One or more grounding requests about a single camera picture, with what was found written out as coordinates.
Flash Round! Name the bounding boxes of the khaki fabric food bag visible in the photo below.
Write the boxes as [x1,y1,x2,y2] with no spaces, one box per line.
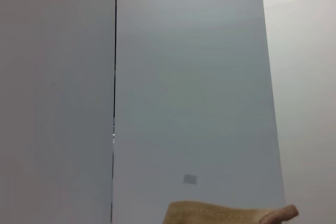
[162,200,300,224]

